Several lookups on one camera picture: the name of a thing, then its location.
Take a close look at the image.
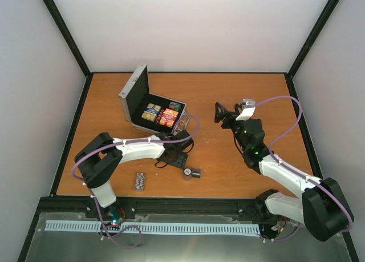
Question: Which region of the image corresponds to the light blue cable duct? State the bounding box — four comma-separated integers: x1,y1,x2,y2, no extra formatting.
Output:
44,220,260,237

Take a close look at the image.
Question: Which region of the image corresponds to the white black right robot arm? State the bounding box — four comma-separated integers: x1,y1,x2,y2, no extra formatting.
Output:
214,99,354,241

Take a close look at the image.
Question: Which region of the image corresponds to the blue white chip stack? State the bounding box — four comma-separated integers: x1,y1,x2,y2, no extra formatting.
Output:
133,172,147,191

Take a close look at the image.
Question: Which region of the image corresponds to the grey chip stack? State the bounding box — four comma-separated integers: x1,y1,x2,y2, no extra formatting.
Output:
182,168,192,181

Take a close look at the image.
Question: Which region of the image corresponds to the black chip stack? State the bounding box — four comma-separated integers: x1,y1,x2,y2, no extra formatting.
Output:
191,168,201,178

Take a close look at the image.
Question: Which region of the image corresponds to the aluminium poker case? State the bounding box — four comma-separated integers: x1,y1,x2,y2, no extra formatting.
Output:
119,63,186,134

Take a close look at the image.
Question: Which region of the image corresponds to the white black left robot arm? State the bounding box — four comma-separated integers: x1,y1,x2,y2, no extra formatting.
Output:
75,130,194,218

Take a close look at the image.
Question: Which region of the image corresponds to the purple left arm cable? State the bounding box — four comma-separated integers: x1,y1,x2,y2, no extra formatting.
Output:
71,114,201,249

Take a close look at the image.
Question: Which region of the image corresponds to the black enclosure frame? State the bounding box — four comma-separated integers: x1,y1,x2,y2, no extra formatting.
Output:
17,0,360,262

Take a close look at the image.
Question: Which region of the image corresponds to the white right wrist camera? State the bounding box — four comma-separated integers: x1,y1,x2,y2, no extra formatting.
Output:
236,98,256,121

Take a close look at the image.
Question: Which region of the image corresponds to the red card deck box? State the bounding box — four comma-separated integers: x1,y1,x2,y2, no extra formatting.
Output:
155,108,179,128

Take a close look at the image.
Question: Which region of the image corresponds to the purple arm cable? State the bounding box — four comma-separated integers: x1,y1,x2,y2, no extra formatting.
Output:
71,114,201,249
242,95,355,243

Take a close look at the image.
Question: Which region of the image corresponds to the blue Texas Hold'em card deck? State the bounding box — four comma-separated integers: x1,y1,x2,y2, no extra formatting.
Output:
141,103,161,122

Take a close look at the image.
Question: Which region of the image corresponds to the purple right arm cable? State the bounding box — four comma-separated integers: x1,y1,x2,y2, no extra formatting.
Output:
242,95,355,243

